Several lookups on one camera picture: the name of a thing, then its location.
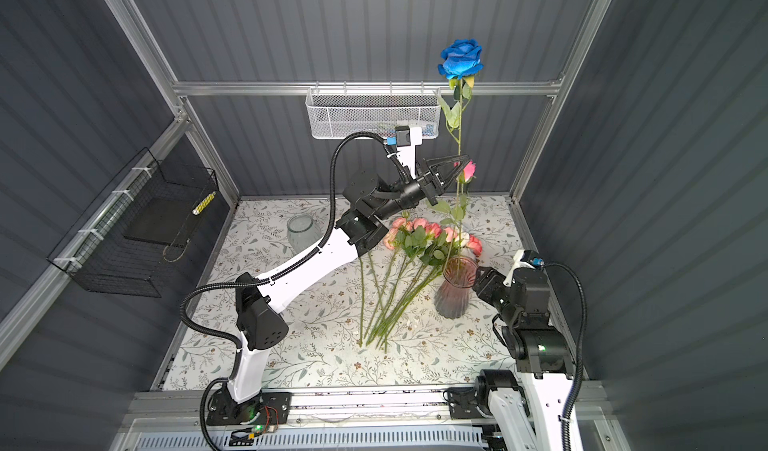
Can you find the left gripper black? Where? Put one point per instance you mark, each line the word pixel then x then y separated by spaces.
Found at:
pixel 423 187

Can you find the yellow item in black basket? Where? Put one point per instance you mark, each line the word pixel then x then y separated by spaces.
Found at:
pixel 203 203

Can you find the bunch of artificial roses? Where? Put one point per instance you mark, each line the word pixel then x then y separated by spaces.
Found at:
pixel 420 252

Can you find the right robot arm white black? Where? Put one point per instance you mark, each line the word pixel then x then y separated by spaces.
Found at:
pixel 532 404

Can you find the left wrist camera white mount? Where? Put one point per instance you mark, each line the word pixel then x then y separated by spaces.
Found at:
pixel 401 147

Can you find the white wire mesh basket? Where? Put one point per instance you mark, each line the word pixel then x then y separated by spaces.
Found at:
pixel 335 116

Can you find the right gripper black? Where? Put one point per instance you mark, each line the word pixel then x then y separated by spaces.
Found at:
pixel 485 283

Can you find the black wire basket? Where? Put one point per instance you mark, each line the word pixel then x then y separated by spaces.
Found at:
pixel 136 242

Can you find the pink ribbed glass vase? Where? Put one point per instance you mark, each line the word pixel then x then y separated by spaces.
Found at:
pixel 453 296

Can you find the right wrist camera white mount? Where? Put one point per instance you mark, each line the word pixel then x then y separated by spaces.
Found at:
pixel 524 258

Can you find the magenta pink artificial rose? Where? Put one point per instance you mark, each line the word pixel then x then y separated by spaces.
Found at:
pixel 468 173

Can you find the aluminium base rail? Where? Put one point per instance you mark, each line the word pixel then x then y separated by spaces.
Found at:
pixel 333 407

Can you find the clear ribbed glass vase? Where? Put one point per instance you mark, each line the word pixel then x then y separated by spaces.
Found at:
pixel 303 231

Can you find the blue artificial rose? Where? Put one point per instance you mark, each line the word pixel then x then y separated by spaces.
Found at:
pixel 461 62

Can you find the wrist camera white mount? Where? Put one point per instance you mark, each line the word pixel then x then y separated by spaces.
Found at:
pixel 524 258
pixel 401 147

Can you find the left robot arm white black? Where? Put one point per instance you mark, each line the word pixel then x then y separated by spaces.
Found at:
pixel 259 302

